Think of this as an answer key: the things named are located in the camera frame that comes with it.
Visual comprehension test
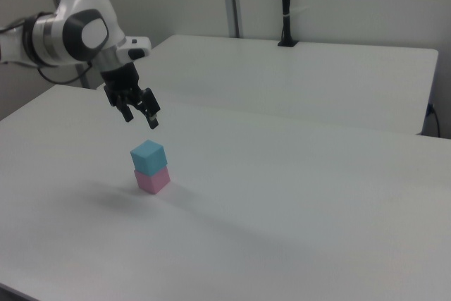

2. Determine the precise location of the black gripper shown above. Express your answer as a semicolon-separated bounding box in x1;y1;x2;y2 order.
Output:
99;62;162;130

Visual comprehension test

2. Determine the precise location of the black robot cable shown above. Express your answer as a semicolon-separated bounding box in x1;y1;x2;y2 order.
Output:
35;62;94;85

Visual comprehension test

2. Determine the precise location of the pink cube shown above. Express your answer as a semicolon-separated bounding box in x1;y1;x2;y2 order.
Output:
133;165;172;195

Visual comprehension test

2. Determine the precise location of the black power cable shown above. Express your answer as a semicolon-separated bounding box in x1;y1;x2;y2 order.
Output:
425;102;443;138

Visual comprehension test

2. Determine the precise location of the white side table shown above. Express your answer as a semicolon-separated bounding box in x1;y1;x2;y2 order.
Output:
97;34;440;136

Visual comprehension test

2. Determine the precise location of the blue cube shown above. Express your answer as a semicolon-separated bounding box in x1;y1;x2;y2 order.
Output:
130;139;167;178

